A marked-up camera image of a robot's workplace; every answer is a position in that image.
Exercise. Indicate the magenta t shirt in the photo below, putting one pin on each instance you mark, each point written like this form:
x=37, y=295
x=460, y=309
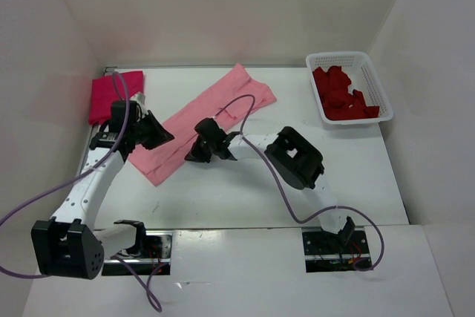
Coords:
x=104, y=93

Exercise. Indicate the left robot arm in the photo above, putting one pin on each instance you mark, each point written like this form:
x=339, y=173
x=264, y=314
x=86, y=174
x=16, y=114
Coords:
x=67, y=244

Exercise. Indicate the white plastic basket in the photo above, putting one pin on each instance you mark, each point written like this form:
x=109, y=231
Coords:
x=359, y=68

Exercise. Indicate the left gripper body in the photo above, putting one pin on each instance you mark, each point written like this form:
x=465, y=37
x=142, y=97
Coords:
x=134, y=129

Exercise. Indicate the dark red t shirt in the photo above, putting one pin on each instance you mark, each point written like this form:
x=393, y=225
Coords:
x=337, y=101

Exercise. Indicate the pink t shirt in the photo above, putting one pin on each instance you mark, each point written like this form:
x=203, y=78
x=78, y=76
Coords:
x=227, y=101

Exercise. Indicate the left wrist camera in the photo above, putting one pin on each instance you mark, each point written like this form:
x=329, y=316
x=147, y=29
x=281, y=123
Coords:
x=139, y=97

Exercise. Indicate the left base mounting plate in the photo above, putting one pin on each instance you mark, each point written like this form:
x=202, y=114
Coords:
x=152, y=251

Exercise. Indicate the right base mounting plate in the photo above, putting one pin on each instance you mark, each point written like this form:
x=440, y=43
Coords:
x=324, y=254

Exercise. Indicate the base mounting plate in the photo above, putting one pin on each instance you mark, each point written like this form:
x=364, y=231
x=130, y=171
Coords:
x=152, y=251
x=324, y=254

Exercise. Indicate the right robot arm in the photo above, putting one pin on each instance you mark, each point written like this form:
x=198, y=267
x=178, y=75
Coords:
x=291, y=159

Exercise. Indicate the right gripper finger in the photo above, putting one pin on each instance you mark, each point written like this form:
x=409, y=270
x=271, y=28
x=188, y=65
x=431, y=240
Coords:
x=199, y=156
x=200, y=146

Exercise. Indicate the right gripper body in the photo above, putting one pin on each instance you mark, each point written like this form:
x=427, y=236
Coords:
x=214, y=146

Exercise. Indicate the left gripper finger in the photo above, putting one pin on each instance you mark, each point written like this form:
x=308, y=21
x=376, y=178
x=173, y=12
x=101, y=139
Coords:
x=154, y=140
x=154, y=129

